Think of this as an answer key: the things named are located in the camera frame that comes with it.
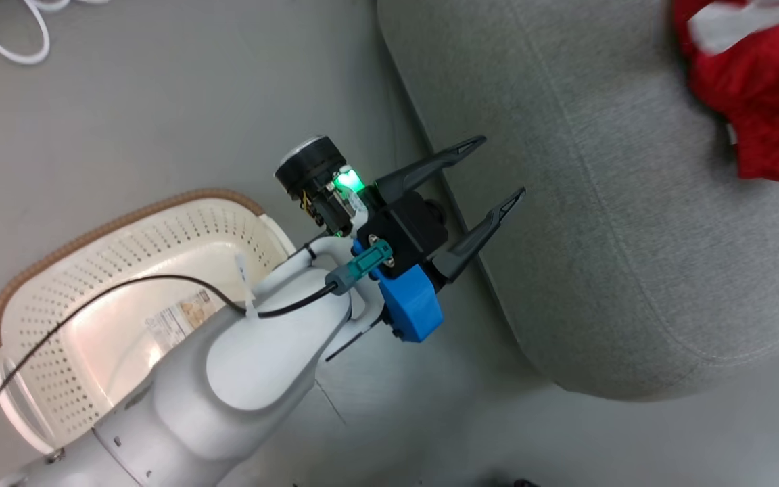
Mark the left gripper blue block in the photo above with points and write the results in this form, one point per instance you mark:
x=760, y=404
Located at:
x=413, y=304

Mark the red clothing with white trim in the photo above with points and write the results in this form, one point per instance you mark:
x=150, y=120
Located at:
x=775, y=101

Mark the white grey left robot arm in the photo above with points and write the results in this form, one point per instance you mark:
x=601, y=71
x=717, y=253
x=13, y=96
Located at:
x=261, y=358

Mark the grey fabric sofa seat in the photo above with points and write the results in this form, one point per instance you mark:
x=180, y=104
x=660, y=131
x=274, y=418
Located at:
x=599, y=203

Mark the cream perforated laundry basket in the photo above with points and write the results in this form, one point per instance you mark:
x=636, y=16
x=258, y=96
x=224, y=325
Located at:
x=92, y=270

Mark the white zip tie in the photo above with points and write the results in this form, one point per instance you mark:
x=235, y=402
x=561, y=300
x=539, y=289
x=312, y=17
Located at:
x=249, y=304

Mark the printed label sticker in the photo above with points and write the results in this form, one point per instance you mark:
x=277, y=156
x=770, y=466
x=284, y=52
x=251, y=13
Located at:
x=176, y=318

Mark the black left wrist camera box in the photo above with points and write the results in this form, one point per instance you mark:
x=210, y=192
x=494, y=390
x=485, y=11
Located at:
x=406, y=233

